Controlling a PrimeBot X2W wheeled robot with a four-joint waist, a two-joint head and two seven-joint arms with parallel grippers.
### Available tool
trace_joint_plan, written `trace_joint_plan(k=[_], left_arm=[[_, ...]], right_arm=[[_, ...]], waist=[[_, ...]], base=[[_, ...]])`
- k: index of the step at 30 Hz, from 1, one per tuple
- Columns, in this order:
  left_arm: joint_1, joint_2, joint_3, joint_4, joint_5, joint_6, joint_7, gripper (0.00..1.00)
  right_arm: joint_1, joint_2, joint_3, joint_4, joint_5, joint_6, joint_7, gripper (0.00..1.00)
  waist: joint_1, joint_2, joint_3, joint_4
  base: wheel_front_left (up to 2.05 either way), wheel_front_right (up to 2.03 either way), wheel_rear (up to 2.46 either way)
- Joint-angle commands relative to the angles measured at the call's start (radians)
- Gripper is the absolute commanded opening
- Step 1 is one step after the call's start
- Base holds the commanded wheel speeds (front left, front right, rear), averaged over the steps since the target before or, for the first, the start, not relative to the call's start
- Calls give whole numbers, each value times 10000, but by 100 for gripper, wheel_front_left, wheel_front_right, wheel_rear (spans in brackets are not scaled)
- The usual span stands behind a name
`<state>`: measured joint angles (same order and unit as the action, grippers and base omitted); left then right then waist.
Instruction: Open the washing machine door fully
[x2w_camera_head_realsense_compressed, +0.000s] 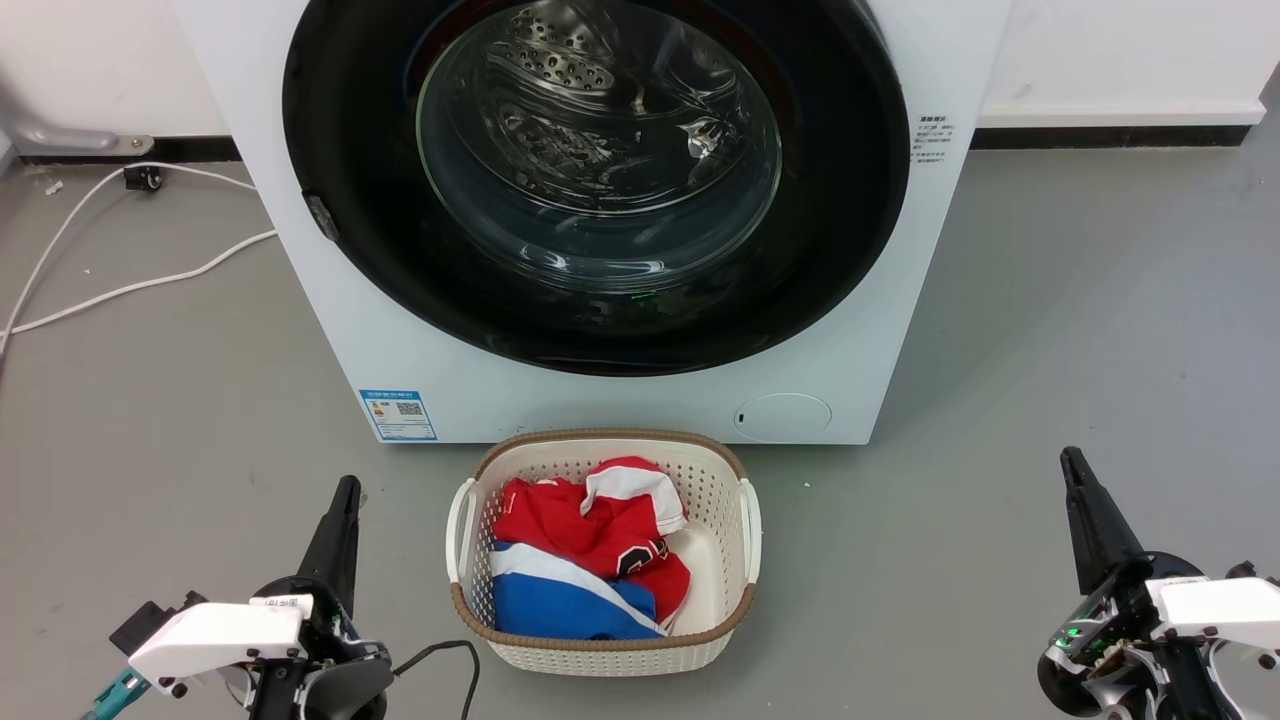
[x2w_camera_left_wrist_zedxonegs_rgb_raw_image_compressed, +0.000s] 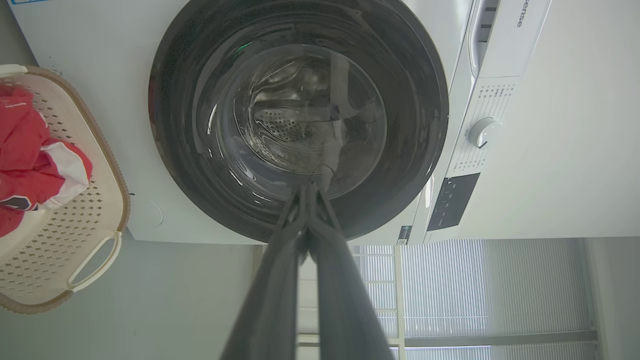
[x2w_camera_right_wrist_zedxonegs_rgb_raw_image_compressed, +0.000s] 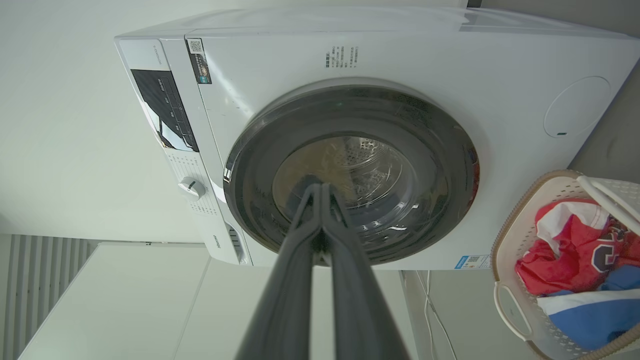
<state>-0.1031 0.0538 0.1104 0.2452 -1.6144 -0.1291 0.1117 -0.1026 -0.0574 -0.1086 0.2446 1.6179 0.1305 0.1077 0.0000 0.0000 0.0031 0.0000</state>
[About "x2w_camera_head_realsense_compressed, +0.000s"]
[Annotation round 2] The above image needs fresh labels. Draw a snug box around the blue energy label sticker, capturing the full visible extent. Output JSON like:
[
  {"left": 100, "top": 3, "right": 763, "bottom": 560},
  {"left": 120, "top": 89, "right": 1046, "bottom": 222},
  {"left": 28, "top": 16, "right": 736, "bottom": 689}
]
[{"left": 358, "top": 388, "right": 439, "bottom": 443}]

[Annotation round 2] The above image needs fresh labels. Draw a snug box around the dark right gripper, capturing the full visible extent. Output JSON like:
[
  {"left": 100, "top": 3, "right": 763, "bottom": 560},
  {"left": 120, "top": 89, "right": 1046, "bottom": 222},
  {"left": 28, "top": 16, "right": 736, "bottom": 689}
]
[{"left": 1036, "top": 446, "right": 1241, "bottom": 720}]

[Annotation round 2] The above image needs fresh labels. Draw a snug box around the teal left cable connector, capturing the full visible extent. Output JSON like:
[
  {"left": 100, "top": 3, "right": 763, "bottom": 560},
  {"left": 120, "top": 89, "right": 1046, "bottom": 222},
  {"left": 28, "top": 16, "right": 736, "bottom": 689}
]
[{"left": 82, "top": 668, "right": 153, "bottom": 720}]

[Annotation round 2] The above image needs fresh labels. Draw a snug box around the red white blue garment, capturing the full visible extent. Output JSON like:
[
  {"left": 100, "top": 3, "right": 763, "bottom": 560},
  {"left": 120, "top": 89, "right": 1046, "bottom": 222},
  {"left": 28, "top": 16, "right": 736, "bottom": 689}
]
[{"left": 488, "top": 456, "right": 693, "bottom": 641}]

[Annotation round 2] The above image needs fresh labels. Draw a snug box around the grey metal floor bracket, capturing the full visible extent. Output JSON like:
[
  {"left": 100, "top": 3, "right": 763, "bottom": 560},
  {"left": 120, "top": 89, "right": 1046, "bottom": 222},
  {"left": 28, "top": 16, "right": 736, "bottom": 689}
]
[{"left": 12, "top": 118, "right": 156, "bottom": 158}]

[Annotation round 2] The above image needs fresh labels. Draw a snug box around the round white filter cover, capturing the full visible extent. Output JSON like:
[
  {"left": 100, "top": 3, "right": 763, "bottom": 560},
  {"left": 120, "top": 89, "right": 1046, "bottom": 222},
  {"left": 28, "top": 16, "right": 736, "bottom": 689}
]
[{"left": 733, "top": 392, "right": 834, "bottom": 444}]

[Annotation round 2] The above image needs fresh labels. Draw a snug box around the steel perforated washer drum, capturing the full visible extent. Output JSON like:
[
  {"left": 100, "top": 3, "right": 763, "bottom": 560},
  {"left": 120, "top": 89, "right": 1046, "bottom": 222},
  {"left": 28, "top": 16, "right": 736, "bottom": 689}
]
[{"left": 417, "top": 0, "right": 783, "bottom": 293}]

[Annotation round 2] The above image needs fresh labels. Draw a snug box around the black round glass washer door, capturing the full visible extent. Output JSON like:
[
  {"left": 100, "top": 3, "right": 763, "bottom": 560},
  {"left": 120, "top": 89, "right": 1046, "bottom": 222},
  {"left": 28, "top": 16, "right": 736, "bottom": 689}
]
[{"left": 283, "top": 0, "right": 911, "bottom": 378}]

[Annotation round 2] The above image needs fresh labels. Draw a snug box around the white front-load washing machine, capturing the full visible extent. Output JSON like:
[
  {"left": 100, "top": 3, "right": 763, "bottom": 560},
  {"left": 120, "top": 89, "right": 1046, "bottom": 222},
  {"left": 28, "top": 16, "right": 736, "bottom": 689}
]
[{"left": 170, "top": 0, "right": 1014, "bottom": 447}]

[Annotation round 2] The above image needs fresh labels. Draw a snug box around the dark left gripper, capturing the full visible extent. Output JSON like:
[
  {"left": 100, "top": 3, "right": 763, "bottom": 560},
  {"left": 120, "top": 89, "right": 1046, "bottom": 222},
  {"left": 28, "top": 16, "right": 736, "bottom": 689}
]
[{"left": 247, "top": 475, "right": 396, "bottom": 720}]

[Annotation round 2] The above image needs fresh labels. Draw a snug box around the cream plastic laundry basket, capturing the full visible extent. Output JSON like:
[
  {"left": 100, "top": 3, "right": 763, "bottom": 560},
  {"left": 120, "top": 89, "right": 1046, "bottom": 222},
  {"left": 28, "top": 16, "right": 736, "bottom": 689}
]
[{"left": 445, "top": 428, "right": 764, "bottom": 678}]

